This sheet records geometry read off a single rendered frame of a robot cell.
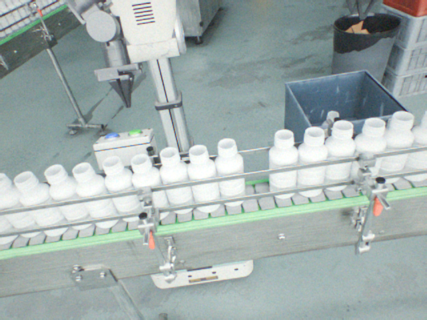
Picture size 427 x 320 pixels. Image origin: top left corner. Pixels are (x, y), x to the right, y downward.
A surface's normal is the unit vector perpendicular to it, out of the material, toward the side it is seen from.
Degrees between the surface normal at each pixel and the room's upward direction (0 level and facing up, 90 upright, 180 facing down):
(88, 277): 90
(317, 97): 90
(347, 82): 90
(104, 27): 70
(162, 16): 90
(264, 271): 0
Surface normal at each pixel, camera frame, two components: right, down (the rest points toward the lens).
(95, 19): 0.12, 0.33
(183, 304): -0.13, -0.75
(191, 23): -0.22, 0.64
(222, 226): 0.09, 0.65
